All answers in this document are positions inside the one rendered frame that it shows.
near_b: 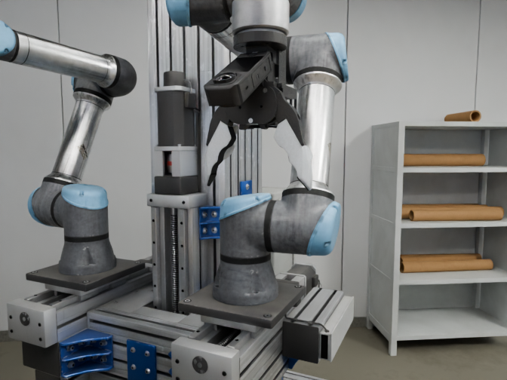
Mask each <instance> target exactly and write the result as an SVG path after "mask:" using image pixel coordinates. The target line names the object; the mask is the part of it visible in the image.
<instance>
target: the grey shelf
mask: <svg viewBox="0 0 507 380"><path fill-rule="evenodd" d="M481 130H482V131H481ZM404 154H483V155H484V156H485V158H486V161H485V164H484V165H483V166H404ZM478 183H479V185H478ZM402 204H486V205H487V206H488V207H502V208H503V209H504V215H503V218H502V219H501V220H481V221H410V219H402V218H401V213H402ZM475 238H476V239H475ZM463 253H479V254H481V258H482V259H491V260H492V261H493V269H491V270H476V271H436V272H415V273H401V272H400V255H407V254H463ZM472 291H473V293H472ZM373 325H374V326H375V327H376V328H377V329H378V330H379V331H380V332H381V333H382V334H383V335H384V336H385V337H386V339H387V340H388V341H389V354H390V356H396V354H397V341H402V340H419V339H452V338H470V337H487V336H507V122H486V121H396V122H391V123H386V124H377V125H372V143H371V169H370V220H369V246H368V273H367V324H366V327H367V328H368V329H373Z"/></svg>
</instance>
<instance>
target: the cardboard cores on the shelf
mask: <svg viewBox="0 0 507 380"><path fill-rule="evenodd" d="M485 161H486V158H485V156H484V155H483V154H404V166H483V165H484V164H485ZM503 215H504V209H503V208H502V207H488V206H487V205H486V204H402V213H401V218H402V219H410V221H481V220H501V219H502V218H503ZM491 269H493V261H492V260H491V259H482V258H481V254H479V253H463V254H407V255H400V272H401V273H415V272H436V271H476V270H491Z"/></svg>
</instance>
